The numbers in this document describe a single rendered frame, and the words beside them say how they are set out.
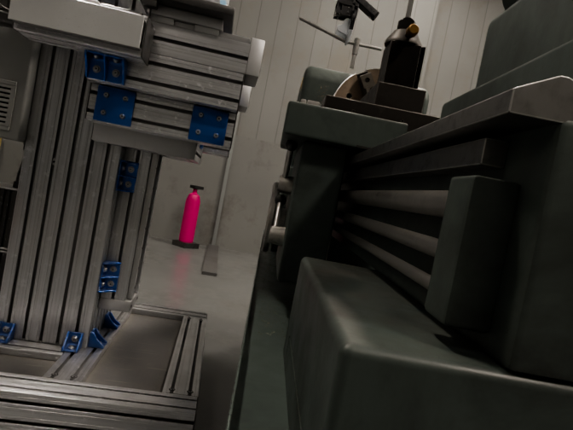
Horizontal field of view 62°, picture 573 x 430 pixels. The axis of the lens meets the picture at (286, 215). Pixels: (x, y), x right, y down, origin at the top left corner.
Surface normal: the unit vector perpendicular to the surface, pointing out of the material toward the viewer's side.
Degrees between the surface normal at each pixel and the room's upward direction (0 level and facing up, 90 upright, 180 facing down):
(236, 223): 90
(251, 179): 90
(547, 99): 90
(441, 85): 90
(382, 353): 45
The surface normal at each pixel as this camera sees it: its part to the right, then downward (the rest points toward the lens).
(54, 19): 0.13, 0.07
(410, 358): 0.15, -0.65
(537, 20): -0.98, -0.19
